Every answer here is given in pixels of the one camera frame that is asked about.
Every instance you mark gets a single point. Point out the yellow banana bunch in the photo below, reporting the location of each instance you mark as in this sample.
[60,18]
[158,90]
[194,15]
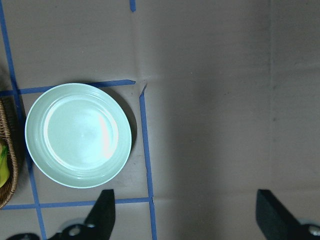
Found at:
[4,170]

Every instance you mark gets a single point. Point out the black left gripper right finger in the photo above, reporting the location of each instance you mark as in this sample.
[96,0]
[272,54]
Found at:
[277,223]

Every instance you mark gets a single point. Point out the brown wicker basket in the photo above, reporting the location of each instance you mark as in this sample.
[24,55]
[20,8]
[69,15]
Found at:
[8,189]

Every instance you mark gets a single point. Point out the light green plate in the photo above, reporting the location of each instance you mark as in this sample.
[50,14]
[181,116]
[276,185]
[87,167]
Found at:
[78,135]

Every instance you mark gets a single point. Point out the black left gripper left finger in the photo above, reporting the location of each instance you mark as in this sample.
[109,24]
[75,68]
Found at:
[99,223]

